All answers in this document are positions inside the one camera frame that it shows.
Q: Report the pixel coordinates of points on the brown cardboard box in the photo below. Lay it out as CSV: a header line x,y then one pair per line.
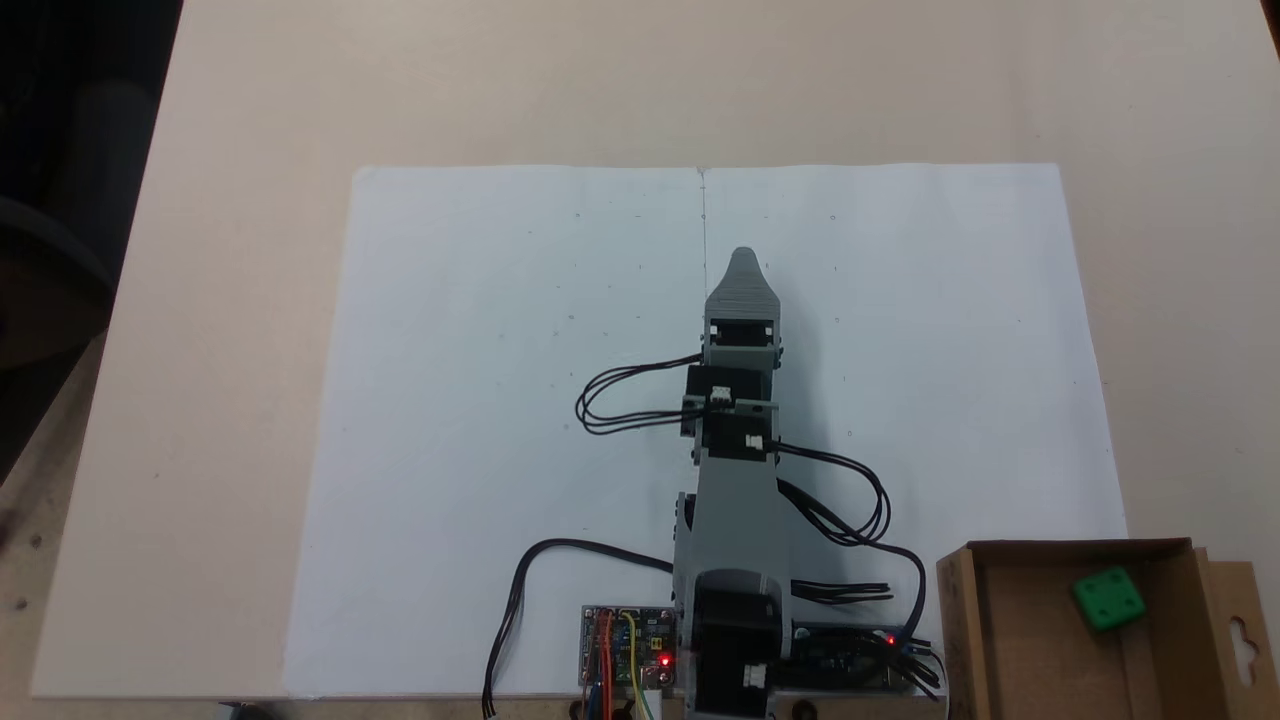
x,y
1020,650

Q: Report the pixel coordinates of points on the blue circuit board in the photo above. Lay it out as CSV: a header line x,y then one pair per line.
x,y
850,655

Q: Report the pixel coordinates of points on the green dice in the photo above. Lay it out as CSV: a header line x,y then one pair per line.
x,y
1108,598

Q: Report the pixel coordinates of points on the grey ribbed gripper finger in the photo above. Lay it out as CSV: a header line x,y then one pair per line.
x,y
743,295

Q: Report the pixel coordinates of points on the white paper sheet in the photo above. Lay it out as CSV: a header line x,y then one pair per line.
x,y
450,400

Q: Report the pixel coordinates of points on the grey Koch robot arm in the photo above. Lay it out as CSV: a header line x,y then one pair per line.
x,y
735,520

